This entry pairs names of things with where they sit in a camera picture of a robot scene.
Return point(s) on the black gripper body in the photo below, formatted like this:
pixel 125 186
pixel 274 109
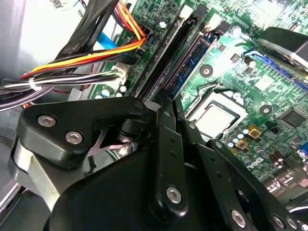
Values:
pixel 108 204

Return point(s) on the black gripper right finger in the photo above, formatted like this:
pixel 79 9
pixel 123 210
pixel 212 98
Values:
pixel 216 173

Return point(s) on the RAM stick with black chips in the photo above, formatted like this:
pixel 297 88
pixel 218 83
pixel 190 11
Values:
pixel 192 62

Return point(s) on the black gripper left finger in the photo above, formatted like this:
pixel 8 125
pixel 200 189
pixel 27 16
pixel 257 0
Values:
pixel 72 115

